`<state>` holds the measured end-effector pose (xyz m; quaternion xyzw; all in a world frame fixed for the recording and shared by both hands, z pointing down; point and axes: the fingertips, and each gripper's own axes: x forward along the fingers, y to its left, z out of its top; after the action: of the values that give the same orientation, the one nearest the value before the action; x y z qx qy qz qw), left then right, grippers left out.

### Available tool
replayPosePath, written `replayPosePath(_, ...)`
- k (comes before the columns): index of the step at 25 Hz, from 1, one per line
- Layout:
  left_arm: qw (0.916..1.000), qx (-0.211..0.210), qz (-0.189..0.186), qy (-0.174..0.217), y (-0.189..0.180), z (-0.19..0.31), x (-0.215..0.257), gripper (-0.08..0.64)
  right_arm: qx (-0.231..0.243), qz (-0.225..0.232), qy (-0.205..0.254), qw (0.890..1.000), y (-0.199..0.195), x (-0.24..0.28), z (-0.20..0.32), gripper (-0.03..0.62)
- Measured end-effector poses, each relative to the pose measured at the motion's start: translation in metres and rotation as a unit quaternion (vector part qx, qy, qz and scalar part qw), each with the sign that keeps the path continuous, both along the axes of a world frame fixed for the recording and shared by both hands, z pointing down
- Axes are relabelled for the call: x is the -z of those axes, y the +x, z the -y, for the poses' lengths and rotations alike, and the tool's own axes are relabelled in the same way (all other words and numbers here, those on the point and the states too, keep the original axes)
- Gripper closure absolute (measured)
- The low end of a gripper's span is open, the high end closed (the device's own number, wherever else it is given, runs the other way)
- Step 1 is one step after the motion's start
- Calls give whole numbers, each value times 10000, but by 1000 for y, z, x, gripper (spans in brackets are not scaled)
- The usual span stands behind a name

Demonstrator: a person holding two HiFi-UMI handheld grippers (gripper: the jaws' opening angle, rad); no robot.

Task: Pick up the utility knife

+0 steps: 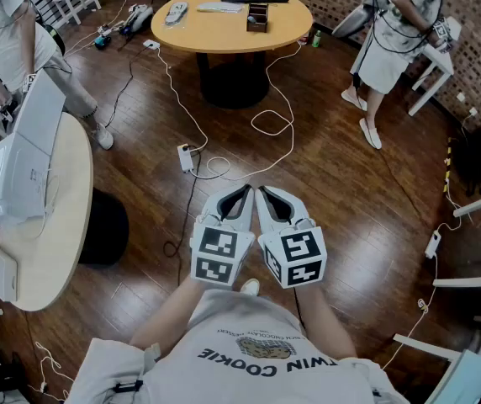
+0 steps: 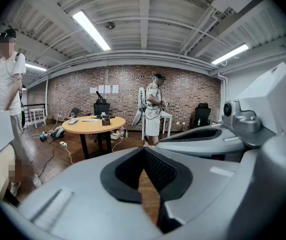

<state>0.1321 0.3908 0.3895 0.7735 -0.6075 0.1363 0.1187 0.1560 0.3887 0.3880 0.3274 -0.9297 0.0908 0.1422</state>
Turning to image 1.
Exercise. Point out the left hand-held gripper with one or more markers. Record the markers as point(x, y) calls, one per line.
point(215, 263)

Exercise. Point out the green bottle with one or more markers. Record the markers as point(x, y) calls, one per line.
point(316, 39)

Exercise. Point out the grey handheld device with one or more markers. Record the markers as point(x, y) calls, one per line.
point(139, 17)

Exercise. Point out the round beige table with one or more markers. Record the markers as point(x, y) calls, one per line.
point(55, 246)

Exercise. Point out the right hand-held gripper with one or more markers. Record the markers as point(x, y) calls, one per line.
point(299, 259)

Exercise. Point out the white open cardboard box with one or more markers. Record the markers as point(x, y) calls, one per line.
point(9, 175)

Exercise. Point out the small blue device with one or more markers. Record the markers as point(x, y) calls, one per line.
point(102, 42)

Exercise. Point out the white flat box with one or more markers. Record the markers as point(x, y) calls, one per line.
point(1, 274)

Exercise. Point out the person's left forearm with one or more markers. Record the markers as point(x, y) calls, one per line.
point(169, 309)

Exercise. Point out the clear bag with white item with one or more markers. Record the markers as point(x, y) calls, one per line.
point(176, 12)

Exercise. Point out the person's white shoe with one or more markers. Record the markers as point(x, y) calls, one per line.
point(250, 286)

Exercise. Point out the white frame rack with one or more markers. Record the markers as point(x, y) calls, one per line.
point(467, 284)

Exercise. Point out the white power strip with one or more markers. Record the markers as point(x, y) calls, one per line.
point(432, 246)
point(151, 44)
point(186, 160)

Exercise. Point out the white flat pouch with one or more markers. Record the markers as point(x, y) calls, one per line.
point(219, 7)

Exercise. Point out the person's white printed shirt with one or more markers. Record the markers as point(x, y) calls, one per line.
point(244, 381)

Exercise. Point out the white side table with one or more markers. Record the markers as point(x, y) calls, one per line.
point(440, 63)

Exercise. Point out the black bag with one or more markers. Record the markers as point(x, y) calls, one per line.
point(480, 158)

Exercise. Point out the brown wooden organizer box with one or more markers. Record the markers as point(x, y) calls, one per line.
point(258, 25)

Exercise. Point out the person's right forearm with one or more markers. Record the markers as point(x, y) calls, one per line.
point(329, 322)

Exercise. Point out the round yellow table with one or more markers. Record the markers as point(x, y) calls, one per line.
point(223, 32)

